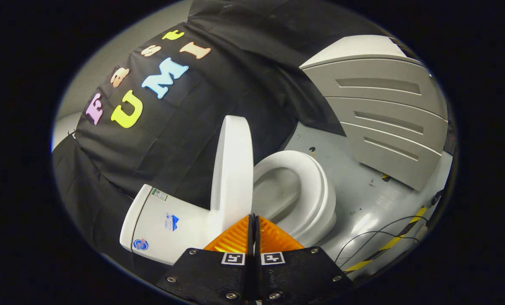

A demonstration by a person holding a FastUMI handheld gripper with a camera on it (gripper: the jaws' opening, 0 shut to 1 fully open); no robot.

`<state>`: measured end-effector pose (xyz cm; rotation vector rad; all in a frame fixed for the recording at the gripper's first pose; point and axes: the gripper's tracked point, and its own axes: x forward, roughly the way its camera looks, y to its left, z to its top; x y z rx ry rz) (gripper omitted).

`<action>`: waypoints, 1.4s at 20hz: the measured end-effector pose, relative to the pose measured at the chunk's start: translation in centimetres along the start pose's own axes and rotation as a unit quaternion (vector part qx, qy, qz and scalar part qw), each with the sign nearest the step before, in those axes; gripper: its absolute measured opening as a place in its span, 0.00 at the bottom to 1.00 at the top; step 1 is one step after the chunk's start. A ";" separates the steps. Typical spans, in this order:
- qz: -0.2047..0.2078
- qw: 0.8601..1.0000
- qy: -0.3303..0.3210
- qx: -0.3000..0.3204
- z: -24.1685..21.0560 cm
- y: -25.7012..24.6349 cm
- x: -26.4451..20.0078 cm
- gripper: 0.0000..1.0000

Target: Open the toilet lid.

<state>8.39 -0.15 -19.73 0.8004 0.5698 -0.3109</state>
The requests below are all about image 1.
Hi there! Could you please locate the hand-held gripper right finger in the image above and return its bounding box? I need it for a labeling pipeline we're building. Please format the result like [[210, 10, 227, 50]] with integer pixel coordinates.
[[254, 215, 354, 302]]

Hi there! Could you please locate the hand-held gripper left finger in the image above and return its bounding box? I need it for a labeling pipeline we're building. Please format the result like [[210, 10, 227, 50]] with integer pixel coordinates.
[[156, 214, 255, 302]]

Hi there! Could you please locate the white toilet tank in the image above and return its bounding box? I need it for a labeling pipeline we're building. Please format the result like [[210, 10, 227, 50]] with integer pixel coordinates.
[[120, 184, 212, 266]]

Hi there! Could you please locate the white toilet bowl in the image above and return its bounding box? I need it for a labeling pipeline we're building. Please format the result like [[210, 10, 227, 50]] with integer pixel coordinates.
[[252, 150, 337, 247]]

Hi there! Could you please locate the yellow black floor tape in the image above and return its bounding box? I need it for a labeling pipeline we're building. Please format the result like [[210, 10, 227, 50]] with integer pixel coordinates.
[[345, 206, 428, 272]]

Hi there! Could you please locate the black backdrop cloth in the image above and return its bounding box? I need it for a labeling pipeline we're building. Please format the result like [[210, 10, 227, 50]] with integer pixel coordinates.
[[51, 0, 388, 280]]

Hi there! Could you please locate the white drawer cabinet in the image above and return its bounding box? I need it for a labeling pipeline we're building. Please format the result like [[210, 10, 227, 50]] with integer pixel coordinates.
[[299, 35, 450, 192]]

